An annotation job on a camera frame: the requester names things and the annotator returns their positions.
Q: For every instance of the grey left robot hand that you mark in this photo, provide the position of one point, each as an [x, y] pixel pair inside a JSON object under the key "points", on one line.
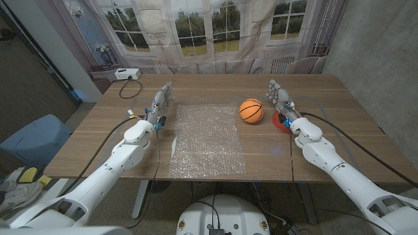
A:
{"points": [[160, 101]]}

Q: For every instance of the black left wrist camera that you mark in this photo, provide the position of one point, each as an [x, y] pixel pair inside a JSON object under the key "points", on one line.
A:
{"points": [[161, 122]]}

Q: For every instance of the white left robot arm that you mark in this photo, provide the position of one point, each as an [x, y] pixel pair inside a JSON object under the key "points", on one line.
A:
{"points": [[107, 169]]}

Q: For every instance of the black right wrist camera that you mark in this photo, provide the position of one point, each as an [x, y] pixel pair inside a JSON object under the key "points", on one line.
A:
{"points": [[283, 120]]}

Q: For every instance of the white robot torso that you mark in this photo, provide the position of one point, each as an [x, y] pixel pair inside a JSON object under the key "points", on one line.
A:
{"points": [[228, 212]]}

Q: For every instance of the blue grey container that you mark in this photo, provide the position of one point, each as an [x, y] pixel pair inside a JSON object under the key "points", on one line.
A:
{"points": [[36, 140]]}

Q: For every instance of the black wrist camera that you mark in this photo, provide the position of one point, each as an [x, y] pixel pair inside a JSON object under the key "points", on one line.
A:
{"points": [[161, 122], [283, 120]]}

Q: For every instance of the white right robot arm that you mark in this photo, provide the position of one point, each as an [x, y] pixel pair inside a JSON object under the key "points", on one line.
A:
{"points": [[343, 176]]}

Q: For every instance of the grey table leg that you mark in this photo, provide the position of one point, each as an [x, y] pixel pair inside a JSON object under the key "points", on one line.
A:
{"points": [[307, 202], [140, 199]]}

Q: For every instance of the small orange basketball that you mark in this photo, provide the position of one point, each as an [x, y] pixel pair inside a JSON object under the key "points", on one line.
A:
{"points": [[251, 111]]}

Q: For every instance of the black power brick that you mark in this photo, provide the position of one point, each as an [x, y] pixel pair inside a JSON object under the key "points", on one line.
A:
{"points": [[293, 230]]}

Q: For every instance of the white power strip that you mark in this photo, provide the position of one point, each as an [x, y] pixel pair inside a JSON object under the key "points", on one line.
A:
{"points": [[127, 74]]}

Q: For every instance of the black round floor device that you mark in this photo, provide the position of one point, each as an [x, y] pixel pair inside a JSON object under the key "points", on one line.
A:
{"points": [[160, 186]]}

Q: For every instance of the printed window backdrop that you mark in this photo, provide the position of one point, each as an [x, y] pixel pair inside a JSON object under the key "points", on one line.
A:
{"points": [[196, 32]]}

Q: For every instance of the red round lid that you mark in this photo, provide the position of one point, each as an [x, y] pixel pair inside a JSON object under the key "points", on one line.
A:
{"points": [[277, 123]]}

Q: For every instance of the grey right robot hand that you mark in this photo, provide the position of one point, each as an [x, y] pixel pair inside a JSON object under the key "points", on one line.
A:
{"points": [[282, 98]]}

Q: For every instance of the yellow black pad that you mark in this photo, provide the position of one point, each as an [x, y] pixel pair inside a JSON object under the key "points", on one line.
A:
{"points": [[27, 174]]}

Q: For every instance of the clear bubble wrap sheet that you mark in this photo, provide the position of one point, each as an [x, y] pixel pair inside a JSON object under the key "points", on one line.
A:
{"points": [[205, 143]]}

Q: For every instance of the grey sneaker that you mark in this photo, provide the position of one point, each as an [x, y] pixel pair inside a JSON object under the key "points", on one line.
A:
{"points": [[6, 185], [19, 197]]}

